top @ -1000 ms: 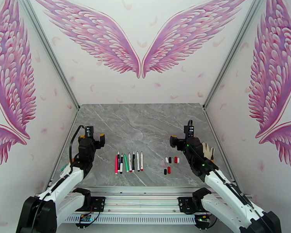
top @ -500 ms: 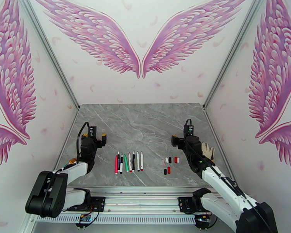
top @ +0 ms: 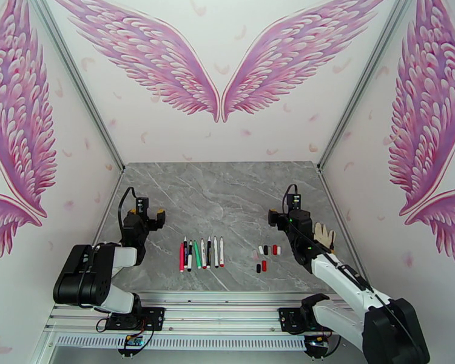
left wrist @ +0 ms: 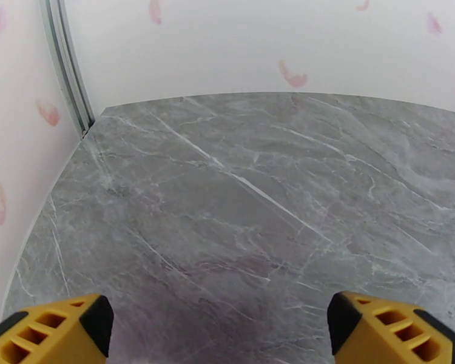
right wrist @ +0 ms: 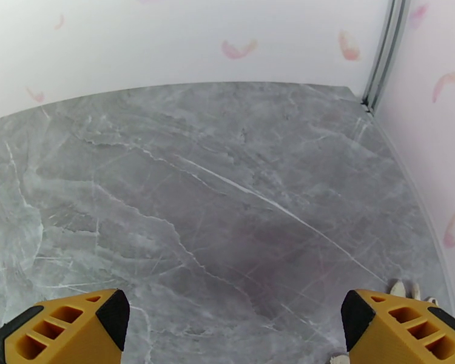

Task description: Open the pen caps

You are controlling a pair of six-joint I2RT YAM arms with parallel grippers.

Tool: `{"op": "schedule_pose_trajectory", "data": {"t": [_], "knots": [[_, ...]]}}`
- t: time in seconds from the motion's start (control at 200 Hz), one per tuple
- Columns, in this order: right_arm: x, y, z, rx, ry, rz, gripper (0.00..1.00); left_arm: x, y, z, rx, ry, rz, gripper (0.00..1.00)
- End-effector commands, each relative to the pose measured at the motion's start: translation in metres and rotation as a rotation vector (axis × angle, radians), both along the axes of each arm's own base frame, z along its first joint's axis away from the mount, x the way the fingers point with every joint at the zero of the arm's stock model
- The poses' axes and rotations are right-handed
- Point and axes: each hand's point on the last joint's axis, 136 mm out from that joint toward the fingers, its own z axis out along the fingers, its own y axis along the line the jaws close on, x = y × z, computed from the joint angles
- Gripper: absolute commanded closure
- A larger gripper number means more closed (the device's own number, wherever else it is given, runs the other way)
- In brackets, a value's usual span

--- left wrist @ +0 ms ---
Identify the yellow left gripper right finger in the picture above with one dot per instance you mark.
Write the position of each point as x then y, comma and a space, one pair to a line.
383, 336

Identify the aluminium frame post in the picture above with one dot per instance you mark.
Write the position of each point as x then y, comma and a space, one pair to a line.
68, 63

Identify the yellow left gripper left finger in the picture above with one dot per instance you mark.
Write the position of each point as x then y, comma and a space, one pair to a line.
41, 336

